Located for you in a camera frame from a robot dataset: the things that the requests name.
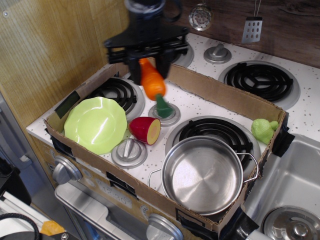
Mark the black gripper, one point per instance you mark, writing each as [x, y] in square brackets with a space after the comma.
[147, 35]

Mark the orange toy carrot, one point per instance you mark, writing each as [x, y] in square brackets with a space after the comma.
[154, 87]

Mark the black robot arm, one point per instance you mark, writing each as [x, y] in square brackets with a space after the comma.
[152, 7]

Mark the light green plastic plate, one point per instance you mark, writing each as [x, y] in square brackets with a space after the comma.
[98, 124]

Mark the back left black burner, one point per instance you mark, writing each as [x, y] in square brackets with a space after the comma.
[184, 59]

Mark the black burner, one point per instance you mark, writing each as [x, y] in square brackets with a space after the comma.
[184, 59]
[263, 79]
[235, 135]
[123, 91]

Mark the front left black burner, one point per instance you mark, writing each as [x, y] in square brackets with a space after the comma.
[123, 91]

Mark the silver stove knob upper middle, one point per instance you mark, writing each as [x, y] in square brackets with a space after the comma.
[167, 121]

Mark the silver stove knob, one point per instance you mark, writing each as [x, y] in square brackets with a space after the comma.
[217, 54]
[129, 154]
[167, 121]

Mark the red toy sweet potato half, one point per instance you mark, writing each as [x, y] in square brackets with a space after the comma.
[145, 129]

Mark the silver hanging strainer ladle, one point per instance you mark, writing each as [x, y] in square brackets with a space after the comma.
[200, 17]

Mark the silver back stove knob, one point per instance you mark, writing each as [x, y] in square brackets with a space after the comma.
[217, 54]

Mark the silver stove knob lower middle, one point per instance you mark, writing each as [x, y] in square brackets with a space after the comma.
[129, 154]

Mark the silver hanging spatula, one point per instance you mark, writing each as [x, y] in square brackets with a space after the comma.
[253, 26]

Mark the brown cardboard fence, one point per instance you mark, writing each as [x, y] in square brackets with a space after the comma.
[194, 94]

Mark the front right black burner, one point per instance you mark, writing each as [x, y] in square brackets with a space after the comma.
[235, 135]

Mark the silver metal pot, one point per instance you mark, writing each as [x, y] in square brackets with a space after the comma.
[205, 175]

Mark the back right black burner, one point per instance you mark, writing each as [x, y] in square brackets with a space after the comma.
[263, 79]

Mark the green toy broccoli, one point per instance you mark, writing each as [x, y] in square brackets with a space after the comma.
[264, 130]

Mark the silver front panel knob left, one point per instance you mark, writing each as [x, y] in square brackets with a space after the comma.
[65, 171]

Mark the silver panel knob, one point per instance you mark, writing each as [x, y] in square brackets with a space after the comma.
[160, 228]
[65, 171]

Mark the silver front panel knob right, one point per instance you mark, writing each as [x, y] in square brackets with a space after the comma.
[160, 228]

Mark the stainless steel sink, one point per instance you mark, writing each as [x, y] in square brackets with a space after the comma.
[290, 180]

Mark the orange object bottom left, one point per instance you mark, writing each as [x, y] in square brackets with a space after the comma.
[51, 228]

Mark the silver sink drain lid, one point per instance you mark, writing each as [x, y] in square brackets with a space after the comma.
[291, 223]

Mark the silver oven door handle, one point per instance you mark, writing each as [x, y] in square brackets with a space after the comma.
[93, 217]

